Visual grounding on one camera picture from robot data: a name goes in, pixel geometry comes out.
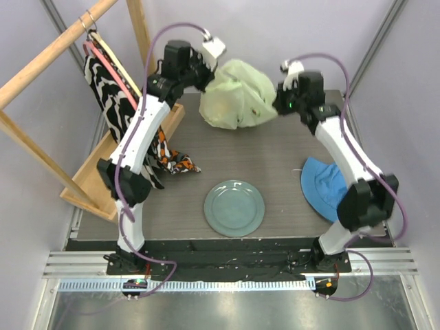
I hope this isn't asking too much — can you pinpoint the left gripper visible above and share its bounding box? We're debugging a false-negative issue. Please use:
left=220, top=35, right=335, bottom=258
left=181, top=52, right=219, bottom=95

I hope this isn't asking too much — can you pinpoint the pale green plastic bag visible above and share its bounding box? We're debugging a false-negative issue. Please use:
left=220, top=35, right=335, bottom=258
left=199, top=59, right=278, bottom=130

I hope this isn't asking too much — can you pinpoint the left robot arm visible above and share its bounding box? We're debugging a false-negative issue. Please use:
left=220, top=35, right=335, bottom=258
left=97, top=37, right=226, bottom=274

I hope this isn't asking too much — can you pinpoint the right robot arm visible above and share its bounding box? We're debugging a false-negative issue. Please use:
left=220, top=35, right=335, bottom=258
left=273, top=69, right=399, bottom=272

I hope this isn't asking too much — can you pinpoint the black white patterned garment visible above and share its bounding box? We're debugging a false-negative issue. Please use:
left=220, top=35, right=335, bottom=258
left=84, top=54, right=166, bottom=191

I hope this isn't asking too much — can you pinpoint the blue cloth hat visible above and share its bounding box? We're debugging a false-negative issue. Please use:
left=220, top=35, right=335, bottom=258
left=300, top=157, right=347, bottom=223

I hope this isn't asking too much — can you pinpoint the orange camouflage patterned cloth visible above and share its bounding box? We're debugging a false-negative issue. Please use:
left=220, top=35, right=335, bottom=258
left=148, top=126, right=201, bottom=175

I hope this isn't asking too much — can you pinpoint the cream clothes hanger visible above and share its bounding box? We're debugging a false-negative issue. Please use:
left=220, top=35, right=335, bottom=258
left=89, top=30, right=142, bottom=97

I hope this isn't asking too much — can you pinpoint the pink clothes hanger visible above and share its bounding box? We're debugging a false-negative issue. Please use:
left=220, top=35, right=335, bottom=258
left=83, top=41, right=138, bottom=111

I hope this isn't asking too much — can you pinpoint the grey-blue round plate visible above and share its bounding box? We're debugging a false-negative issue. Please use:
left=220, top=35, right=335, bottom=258
left=203, top=180, right=265, bottom=238

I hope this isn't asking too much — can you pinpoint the wooden clothes rack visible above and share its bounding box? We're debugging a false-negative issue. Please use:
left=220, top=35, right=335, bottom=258
left=0, top=0, right=186, bottom=225

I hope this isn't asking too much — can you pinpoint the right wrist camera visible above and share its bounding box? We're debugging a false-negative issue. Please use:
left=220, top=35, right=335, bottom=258
left=280, top=60, right=305, bottom=90

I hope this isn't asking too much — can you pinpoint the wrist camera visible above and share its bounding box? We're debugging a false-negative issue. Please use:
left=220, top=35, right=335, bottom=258
left=280, top=60, right=305, bottom=90
left=201, top=36, right=226, bottom=61

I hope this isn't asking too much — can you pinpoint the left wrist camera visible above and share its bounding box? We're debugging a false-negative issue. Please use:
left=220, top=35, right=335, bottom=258
left=201, top=36, right=226, bottom=61

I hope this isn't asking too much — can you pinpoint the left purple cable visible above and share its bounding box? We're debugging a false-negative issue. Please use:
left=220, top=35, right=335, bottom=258
left=115, top=22, right=211, bottom=298

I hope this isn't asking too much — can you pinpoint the purple cable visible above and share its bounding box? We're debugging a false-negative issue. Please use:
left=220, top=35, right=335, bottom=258
left=285, top=52, right=409, bottom=302
left=115, top=22, right=211, bottom=298

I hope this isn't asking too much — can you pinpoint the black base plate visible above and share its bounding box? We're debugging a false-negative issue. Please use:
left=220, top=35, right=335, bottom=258
left=65, top=236, right=393, bottom=281

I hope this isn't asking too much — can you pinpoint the white cable duct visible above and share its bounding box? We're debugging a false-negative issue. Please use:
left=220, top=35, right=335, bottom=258
left=58, top=278, right=316, bottom=294

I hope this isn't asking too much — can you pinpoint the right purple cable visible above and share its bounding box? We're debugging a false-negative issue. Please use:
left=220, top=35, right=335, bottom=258
left=285, top=52, right=409, bottom=302

